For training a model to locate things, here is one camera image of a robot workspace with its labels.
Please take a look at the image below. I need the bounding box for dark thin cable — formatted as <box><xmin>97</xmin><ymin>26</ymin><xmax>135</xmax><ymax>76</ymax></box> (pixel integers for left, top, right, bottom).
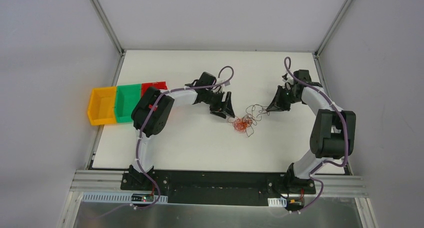
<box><xmin>244</xmin><ymin>103</ymin><xmax>271</xmax><ymax>138</ymax></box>

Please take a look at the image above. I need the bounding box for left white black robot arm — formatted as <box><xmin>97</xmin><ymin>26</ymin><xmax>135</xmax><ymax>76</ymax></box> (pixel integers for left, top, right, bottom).
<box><xmin>122</xmin><ymin>71</ymin><xmax>235</xmax><ymax>191</ymax></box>

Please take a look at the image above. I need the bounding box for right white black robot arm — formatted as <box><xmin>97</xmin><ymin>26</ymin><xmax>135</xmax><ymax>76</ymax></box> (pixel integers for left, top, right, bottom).
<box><xmin>266</xmin><ymin>69</ymin><xmax>356</xmax><ymax>193</ymax></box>

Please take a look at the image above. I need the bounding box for red plastic bin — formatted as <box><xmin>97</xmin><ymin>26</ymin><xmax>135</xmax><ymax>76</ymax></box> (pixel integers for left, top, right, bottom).
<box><xmin>141</xmin><ymin>81</ymin><xmax>168</xmax><ymax>96</ymax></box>

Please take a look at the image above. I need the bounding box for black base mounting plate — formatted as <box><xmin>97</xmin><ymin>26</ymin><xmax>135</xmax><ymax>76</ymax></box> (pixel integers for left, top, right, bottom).
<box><xmin>120</xmin><ymin>167</ymin><xmax>316</xmax><ymax>207</ymax></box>

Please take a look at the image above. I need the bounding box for green plastic bin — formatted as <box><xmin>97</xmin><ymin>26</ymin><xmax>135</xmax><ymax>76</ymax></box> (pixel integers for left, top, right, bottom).
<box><xmin>114</xmin><ymin>83</ymin><xmax>142</xmax><ymax>123</ymax></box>

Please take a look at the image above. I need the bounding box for right controller circuit board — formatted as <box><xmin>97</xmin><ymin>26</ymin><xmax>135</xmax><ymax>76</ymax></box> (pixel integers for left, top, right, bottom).
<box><xmin>285</xmin><ymin>200</ymin><xmax>305</xmax><ymax>212</ymax></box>

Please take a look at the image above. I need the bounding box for controller circuit board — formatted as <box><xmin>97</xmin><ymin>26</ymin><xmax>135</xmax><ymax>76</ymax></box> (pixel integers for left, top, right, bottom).
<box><xmin>285</xmin><ymin>200</ymin><xmax>305</xmax><ymax>212</ymax></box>
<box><xmin>131</xmin><ymin>193</ymin><xmax>155</xmax><ymax>203</ymax></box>

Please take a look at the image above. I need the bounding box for yellow plastic bin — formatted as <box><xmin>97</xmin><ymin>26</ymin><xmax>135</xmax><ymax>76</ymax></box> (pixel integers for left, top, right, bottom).
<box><xmin>87</xmin><ymin>86</ymin><xmax>117</xmax><ymax>126</ymax></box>

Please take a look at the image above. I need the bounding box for left controller circuit board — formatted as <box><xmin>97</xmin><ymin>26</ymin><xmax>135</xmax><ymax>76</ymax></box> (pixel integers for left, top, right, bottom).
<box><xmin>131</xmin><ymin>193</ymin><xmax>155</xmax><ymax>203</ymax></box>

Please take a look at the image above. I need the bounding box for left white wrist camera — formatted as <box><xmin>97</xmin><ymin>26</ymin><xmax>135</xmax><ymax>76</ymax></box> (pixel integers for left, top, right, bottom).
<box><xmin>215</xmin><ymin>77</ymin><xmax>231</xmax><ymax>87</ymax></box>

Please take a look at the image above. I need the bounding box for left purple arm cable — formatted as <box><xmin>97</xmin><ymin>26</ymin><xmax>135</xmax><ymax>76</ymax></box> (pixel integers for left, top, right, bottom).
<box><xmin>132</xmin><ymin>65</ymin><xmax>235</xmax><ymax>211</ymax></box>

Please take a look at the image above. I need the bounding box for right white slotted cable duct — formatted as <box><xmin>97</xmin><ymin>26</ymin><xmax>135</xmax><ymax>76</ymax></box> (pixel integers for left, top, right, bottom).
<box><xmin>267</xmin><ymin>197</ymin><xmax>287</xmax><ymax>208</ymax></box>

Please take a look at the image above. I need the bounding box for white slotted cable duct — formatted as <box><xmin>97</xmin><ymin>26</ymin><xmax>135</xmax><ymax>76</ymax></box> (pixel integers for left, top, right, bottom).
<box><xmin>81</xmin><ymin>192</ymin><xmax>168</xmax><ymax>205</ymax></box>
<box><xmin>267</xmin><ymin>197</ymin><xmax>287</xmax><ymax>208</ymax></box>

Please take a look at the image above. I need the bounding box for aluminium frame rail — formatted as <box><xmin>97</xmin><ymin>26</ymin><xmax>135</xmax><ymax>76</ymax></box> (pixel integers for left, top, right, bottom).
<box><xmin>70</xmin><ymin>170</ymin><xmax>369</xmax><ymax>198</ymax></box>

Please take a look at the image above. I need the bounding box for left white slotted cable duct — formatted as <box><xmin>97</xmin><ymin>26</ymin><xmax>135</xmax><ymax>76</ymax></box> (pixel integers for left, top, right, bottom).
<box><xmin>81</xmin><ymin>192</ymin><xmax>168</xmax><ymax>205</ymax></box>

